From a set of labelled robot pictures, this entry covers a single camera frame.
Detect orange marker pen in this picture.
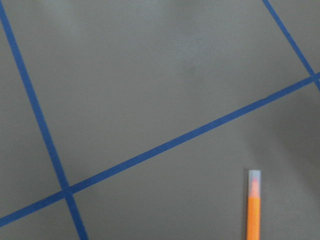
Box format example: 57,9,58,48
245,169,262,240

